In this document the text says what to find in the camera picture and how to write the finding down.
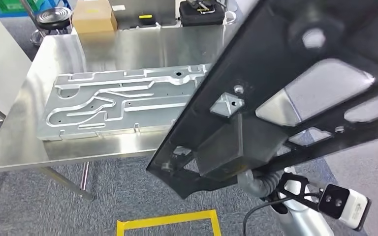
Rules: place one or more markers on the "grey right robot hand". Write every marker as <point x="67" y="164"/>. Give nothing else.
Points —
<point x="260" y="187"/>

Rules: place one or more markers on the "black plastic plate frame part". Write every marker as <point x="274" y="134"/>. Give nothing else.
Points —
<point x="257" y="49"/>

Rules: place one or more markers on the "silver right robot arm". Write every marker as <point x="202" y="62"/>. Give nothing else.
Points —
<point x="303" y="221"/>

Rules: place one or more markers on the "stainless steel workbench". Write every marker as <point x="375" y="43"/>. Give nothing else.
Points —
<point x="136" y="49"/>

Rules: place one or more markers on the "yellow floor tape square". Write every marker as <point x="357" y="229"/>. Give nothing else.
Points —
<point x="166" y="220"/>

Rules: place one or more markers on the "aluminium fixture plate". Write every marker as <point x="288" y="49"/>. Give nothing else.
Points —
<point x="143" y="110"/>

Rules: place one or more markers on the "chrome pole stand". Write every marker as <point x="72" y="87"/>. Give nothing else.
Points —
<point x="231" y="21"/>

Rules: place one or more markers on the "black equipment case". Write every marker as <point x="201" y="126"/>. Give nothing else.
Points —
<point x="202" y="19"/>

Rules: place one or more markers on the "metal clamp tool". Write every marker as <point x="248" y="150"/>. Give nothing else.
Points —
<point x="205" y="8"/>

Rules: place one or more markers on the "black device yellow label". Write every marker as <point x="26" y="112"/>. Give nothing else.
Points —
<point x="146" y="21"/>

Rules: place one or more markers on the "grey metal panel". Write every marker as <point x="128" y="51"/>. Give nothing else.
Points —
<point x="127" y="19"/>

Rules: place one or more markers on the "brown cardboard box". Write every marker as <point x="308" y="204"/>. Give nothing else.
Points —
<point x="92" y="16"/>

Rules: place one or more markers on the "black round stool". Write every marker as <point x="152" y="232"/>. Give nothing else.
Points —
<point x="53" y="18"/>

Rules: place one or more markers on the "grey metal pole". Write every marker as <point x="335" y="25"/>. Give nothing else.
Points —
<point x="32" y="16"/>

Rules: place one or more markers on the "white topped steel table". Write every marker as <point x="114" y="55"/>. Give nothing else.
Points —
<point x="0" y="58"/>

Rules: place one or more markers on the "green plastic crate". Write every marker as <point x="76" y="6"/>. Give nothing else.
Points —
<point x="13" y="5"/>

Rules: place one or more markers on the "blue pallet rack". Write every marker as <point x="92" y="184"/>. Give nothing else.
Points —
<point x="3" y="14"/>

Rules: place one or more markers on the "pale wrist camera black mount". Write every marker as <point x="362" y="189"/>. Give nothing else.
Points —
<point x="355" y="208"/>

